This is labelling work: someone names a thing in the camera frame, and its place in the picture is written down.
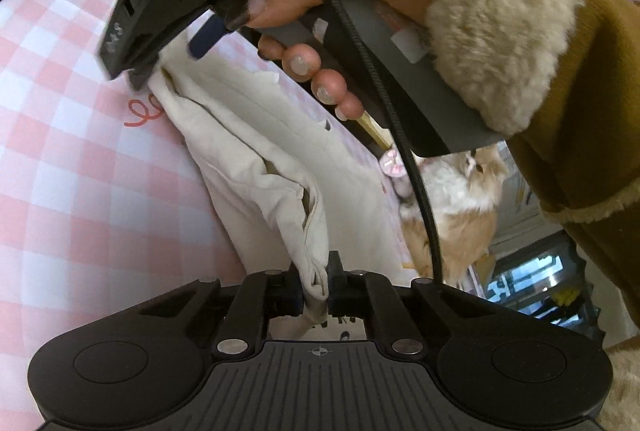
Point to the person's right forearm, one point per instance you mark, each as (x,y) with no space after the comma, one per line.
(575,111)

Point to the pink checked cartoon desk mat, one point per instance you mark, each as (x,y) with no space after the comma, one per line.
(75,161)

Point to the orange and white cat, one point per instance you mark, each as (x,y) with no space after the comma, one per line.
(465,221)

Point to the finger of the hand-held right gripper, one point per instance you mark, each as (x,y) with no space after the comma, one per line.
(206,37)
(142,76)

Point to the cream printed t-shirt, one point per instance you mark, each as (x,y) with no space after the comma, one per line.
(240,161)

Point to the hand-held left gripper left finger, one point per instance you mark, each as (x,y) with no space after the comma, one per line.
(287,296)

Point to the pink plush bunny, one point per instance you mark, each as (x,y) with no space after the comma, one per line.
(392,163)

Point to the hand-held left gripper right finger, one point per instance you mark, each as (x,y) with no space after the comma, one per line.
(337,291)

